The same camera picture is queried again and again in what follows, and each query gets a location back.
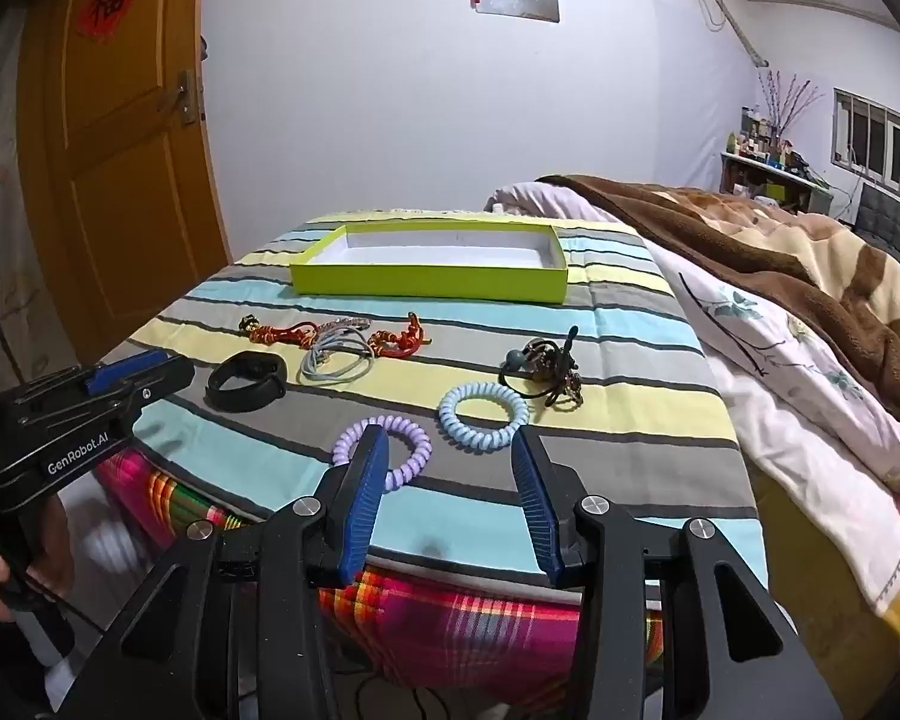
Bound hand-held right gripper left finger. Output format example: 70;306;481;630
49;424;391;720

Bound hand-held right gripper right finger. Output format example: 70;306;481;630
510;426;845;720

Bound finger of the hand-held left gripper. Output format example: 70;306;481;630
11;349;196;425

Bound purple spiral hair tie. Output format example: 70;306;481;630
332;415;431;492

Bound black watch band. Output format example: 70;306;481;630
205;351;287;413

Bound light blue spiral hair tie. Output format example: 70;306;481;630
437;382;531;449

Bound grey hair ties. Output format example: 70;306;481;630
301;335;376;385

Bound black hair tie teal ball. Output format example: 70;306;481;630
497;340;571;412

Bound red knotted cord bracelet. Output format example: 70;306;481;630
369;313;432;357

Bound green cardboard box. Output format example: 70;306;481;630
290;223;569;303

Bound striped bed sheet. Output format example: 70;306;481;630
94;210;758;590

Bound pink plaid blanket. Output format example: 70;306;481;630
94;448;665;695

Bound wooden door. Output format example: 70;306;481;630
15;0;235;367

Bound floral white quilt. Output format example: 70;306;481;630
486;181;900;655

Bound metal door latch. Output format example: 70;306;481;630
174;69;200;125

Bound brown fleece blanket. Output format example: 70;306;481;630
536;175;900;437

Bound white desk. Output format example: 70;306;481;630
720;150;835;215

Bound group of bottles on desk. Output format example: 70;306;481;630
726;109;818;175

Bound black chair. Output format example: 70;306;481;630
855;184;900;257

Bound purple branches in vase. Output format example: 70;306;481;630
757;69;826;140

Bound window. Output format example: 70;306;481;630
831;88;900;215

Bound red knot bracelet gold beads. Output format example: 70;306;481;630
249;320;322;348

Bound white wall pipe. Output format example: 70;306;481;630
682;0;770;70

